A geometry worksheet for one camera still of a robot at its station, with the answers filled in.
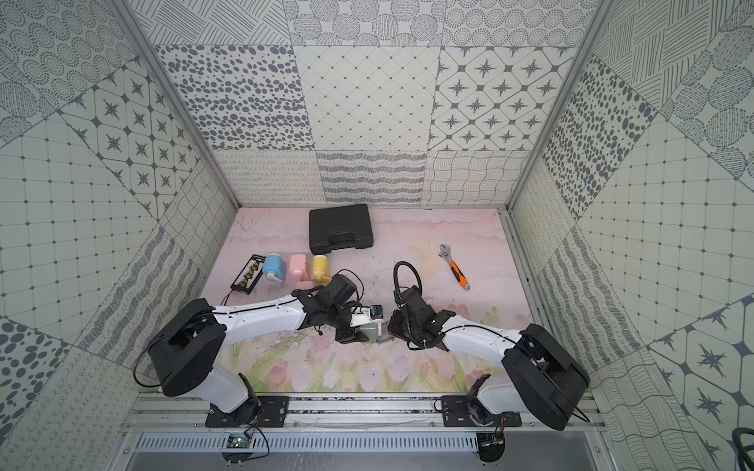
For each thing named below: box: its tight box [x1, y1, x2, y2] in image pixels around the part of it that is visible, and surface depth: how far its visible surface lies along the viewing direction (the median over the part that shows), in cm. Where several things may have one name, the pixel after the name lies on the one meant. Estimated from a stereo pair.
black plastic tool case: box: [308, 203, 375, 256], surface depth 109 cm
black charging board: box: [229, 253, 267, 296], surface depth 100 cm
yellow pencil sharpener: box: [313, 254, 332, 284], surface depth 97 cm
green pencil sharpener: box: [359, 320, 393, 344], surface depth 83 cm
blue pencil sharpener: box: [262, 252, 287, 288], surface depth 97 cm
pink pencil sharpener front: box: [289, 253, 311, 283], surface depth 97 cm
